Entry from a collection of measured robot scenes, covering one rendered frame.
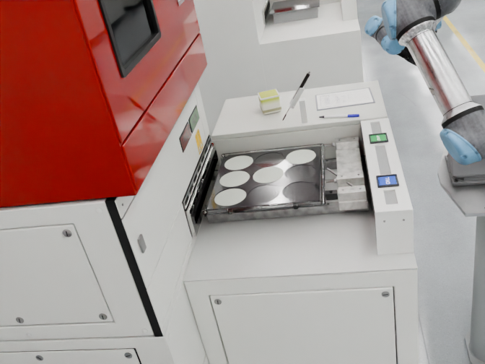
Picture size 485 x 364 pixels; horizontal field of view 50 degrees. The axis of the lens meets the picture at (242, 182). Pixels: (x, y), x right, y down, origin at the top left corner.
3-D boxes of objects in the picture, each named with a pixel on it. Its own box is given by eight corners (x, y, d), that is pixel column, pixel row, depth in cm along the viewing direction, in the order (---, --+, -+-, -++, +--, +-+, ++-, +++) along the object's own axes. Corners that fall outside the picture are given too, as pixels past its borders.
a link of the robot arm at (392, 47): (413, 27, 185) (401, 16, 194) (382, 42, 187) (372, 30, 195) (417, 46, 190) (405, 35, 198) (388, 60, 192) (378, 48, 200)
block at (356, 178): (338, 187, 161) (337, 178, 160) (337, 181, 164) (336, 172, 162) (364, 185, 159) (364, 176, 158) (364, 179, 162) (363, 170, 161)
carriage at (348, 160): (339, 211, 155) (338, 203, 154) (336, 152, 186) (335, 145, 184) (367, 209, 153) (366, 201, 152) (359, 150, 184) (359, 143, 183)
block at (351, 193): (338, 201, 154) (338, 193, 153) (338, 195, 157) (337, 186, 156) (366, 199, 153) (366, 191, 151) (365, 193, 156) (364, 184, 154)
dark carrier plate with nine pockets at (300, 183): (206, 211, 160) (206, 209, 160) (224, 157, 189) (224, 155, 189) (320, 201, 153) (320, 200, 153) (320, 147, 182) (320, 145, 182)
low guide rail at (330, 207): (208, 223, 168) (206, 215, 166) (209, 219, 169) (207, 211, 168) (369, 211, 158) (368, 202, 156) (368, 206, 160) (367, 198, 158)
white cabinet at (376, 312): (237, 457, 186) (182, 283, 145) (262, 274, 268) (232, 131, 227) (425, 459, 173) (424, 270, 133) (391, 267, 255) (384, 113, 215)
